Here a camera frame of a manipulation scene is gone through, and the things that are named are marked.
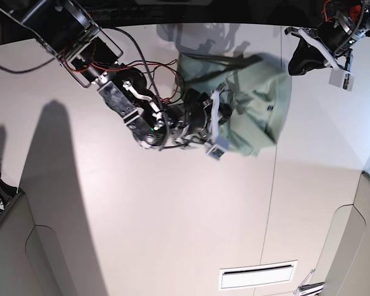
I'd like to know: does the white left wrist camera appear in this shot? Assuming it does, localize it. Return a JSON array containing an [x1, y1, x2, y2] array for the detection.
[[329, 68, 355, 91]]

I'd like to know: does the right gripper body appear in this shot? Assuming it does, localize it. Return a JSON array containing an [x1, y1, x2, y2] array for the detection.
[[169, 89, 229, 149]]

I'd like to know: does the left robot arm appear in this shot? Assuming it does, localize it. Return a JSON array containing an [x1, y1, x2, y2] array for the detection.
[[284, 1, 370, 76]]

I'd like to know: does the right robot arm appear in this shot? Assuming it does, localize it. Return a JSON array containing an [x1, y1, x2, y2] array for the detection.
[[0, 1, 232, 158]]

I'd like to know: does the green T-shirt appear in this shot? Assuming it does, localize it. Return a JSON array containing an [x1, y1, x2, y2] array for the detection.
[[178, 54, 292, 157]]

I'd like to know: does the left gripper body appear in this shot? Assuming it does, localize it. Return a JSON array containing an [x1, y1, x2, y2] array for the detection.
[[284, 12, 366, 68]]

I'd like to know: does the grey metal bracket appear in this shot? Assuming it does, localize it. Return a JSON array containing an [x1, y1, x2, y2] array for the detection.
[[293, 269, 324, 296]]

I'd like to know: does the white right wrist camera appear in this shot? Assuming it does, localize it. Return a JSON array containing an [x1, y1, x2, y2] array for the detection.
[[205, 139, 229, 160]]

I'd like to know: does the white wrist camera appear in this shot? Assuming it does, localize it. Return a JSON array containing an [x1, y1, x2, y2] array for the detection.
[[329, 68, 355, 91], [205, 139, 229, 160]]

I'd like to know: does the white slotted panel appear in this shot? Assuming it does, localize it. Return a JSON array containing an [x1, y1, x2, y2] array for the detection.
[[218, 260, 298, 290]]

